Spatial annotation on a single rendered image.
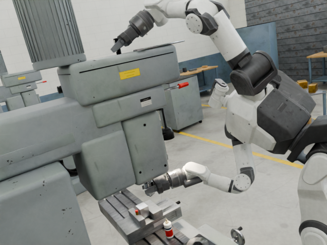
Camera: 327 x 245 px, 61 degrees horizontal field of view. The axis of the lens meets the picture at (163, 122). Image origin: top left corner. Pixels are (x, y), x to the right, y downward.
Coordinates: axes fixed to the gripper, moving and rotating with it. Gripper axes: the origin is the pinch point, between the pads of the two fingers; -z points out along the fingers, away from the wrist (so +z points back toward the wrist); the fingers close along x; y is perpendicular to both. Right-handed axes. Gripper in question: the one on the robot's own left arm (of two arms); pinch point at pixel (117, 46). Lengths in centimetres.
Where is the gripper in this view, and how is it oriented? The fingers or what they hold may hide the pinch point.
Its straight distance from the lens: 124.9
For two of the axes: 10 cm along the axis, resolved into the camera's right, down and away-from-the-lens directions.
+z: 7.2, -6.9, 0.5
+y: -6.3, -6.9, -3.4
